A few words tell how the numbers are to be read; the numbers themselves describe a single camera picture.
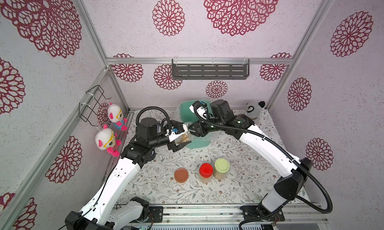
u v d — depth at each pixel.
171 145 0.63
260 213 0.66
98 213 0.38
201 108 0.61
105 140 0.79
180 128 0.54
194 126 0.62
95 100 0.80
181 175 0.89
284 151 0.44
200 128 0.59
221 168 0.76
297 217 0.74
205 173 0.75
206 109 0.62
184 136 0.58
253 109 0.92
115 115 0.94
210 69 0.95
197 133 0.62
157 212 0.75
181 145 0.60
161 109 0.49
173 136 0.55
